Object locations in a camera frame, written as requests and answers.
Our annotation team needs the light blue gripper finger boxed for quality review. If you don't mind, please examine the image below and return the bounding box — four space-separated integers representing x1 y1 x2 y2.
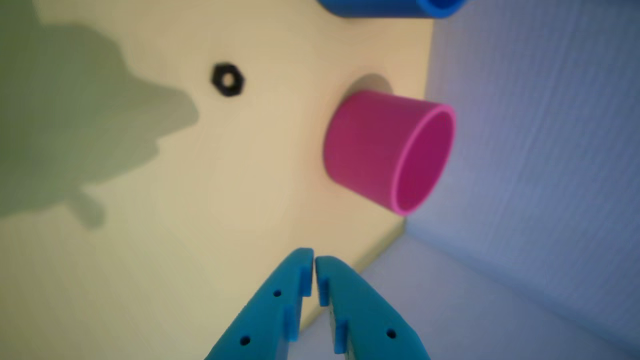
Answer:
315 255 432 360
204 247 315 360

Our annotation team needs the white corrugated box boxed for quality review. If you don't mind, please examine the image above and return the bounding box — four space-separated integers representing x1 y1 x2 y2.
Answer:
290 0 640 360

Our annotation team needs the yellow paper mat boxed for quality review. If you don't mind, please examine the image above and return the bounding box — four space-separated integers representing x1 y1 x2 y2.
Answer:
0 0 435 360

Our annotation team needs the pink round cup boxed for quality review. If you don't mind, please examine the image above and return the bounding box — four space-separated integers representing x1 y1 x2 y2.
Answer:
322 90 457 217

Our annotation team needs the black hex nut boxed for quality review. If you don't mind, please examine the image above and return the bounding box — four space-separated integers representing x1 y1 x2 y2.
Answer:
210 62 246 98

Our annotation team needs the blue round cup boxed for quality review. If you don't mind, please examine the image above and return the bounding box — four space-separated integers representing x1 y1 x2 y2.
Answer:
316 0 468 20

